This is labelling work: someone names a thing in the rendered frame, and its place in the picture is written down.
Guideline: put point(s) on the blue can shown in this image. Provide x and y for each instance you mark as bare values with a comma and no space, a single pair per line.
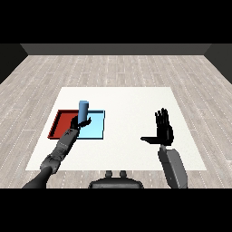
83,111

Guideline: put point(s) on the dark grey robot body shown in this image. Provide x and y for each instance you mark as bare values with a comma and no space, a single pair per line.
116,182

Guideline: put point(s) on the light blue shallow open box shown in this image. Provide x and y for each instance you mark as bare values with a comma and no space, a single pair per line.
93,125

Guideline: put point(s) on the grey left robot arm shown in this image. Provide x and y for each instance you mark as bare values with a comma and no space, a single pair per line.
57,157

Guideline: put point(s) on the red shallow open box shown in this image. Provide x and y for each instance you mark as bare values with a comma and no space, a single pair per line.
62,124

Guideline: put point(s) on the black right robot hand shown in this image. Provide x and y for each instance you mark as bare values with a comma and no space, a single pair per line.
165,132

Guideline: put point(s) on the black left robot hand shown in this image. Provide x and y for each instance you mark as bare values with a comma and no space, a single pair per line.
74,123

